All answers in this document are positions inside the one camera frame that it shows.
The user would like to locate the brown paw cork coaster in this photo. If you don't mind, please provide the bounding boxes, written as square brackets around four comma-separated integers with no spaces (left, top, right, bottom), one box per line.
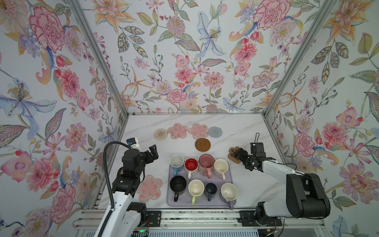
[228,147,241,164]

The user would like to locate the multicolour embroidered round coaster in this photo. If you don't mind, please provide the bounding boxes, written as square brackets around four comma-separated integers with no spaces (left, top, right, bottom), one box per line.
[154,128,168,141]

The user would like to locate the pink flower coaster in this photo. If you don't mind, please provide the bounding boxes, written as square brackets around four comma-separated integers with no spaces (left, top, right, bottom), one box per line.
[137,175,163,203]
[167,123,188,139]
[188,123,208,139]

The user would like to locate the grey blue woven coaster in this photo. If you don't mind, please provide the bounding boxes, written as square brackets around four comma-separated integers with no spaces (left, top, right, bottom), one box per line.
[208,126,223,138]

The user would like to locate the brown round wooden coaster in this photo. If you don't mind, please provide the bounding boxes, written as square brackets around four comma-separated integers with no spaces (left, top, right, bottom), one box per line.
[195,138,211,152]

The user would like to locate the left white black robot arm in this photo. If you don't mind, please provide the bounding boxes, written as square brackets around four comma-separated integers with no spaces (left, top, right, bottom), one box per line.
[95,141,159,237]

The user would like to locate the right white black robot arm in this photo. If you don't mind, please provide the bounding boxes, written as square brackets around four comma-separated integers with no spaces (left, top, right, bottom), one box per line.
[232,143,331,226]

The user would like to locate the pink flower coaster front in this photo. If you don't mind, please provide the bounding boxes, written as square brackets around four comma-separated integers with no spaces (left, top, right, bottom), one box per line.
[137,175,163,203]

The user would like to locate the blue mug white inside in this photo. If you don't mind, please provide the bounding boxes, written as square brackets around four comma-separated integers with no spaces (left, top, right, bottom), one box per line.
[170,155,185,176]

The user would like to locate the pink tall mug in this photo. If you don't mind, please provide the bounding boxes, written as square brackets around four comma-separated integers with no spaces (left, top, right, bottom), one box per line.
[198,154,215,179]

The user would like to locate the red inside white mug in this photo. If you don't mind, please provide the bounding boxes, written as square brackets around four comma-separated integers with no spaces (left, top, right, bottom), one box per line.
[184,158,199,180]

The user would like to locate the black mug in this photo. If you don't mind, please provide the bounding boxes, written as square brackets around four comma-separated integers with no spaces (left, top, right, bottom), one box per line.
[169,175,187,202]

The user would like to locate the small dark blue mug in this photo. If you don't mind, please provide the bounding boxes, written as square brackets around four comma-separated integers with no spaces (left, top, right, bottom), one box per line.
[204,183,218,202]

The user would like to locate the lavender serving tray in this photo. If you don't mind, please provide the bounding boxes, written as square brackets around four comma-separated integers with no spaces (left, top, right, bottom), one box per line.
[167,165,233,208]

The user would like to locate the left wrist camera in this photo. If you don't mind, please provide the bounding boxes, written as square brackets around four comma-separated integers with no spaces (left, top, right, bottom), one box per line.
[126,137,141,151]

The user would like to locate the cream mug pink handle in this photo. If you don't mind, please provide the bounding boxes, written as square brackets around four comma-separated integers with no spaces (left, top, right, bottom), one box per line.
[214,159,229,181]

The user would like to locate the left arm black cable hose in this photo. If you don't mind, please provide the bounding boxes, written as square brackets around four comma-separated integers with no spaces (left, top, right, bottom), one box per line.
[96,140,131,237]

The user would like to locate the cream mug purple handle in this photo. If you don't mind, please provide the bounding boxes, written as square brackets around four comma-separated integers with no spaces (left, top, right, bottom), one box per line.
[220,183,238,210]

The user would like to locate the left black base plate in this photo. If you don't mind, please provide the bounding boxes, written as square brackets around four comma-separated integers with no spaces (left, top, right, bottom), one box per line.
[119,210,162,228]

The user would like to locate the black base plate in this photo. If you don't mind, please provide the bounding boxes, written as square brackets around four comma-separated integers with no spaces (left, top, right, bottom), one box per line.
[237,210,283,227]
[119,210,162,228]

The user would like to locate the cream mug green handle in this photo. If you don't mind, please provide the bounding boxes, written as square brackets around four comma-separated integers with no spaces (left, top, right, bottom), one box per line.
[188,179,205,205]

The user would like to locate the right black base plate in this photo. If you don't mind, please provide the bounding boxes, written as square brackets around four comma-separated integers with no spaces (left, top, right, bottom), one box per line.
[237,210,283,227]

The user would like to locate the aluminium mounting rail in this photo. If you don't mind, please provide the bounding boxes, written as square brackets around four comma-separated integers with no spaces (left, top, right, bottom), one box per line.
[72,208,326,230]

